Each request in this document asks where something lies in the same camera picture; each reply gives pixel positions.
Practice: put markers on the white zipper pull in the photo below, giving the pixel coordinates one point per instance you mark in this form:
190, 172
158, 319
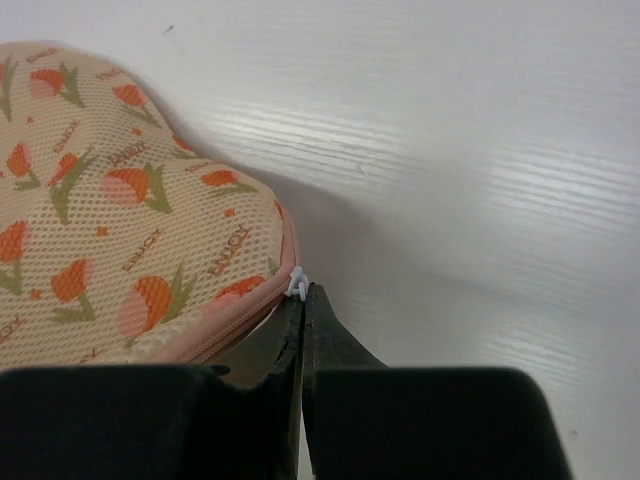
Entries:
298, 284

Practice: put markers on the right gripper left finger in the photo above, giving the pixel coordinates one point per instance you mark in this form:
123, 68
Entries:
234, 417

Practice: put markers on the floral mesh laundry bag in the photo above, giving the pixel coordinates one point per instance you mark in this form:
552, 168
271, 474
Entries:
119, 244

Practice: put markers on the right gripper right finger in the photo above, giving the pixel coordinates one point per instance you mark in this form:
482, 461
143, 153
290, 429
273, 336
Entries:
366, 420

